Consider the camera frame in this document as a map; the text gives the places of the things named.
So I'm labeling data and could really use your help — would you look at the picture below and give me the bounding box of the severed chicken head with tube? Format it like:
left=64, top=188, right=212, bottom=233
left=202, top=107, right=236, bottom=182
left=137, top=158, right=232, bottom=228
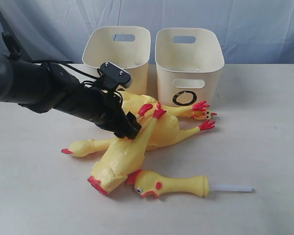
left=126, top=169, right=253, bottom=198

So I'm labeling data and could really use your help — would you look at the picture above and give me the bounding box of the headless yellow rubber chicken body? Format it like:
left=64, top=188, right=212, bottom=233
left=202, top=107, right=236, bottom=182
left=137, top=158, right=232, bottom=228
left=87, top=103, right=167, bottom=195

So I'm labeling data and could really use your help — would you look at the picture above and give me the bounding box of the cream bin marked O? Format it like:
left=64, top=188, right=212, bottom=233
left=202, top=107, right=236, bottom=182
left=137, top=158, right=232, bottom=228
left=155, top=27, right=225, bottom=107

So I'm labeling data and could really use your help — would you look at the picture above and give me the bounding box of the cream bin marked X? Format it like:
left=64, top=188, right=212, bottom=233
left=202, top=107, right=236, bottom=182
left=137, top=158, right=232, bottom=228
left=82, top=26, right=151, bottom=94

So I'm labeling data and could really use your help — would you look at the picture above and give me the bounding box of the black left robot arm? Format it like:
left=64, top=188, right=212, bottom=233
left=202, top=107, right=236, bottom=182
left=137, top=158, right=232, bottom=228
left=0, top=55, right=142, bottom=139

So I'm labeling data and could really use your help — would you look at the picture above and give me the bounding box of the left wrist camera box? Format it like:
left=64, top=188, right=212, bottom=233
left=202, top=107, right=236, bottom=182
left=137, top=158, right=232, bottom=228
left=97, top=62, right=132, bottom=90

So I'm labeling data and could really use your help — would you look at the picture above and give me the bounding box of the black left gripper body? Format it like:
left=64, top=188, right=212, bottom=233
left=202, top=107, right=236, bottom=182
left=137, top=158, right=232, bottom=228
left=83, top=83, right=126, bottom=134

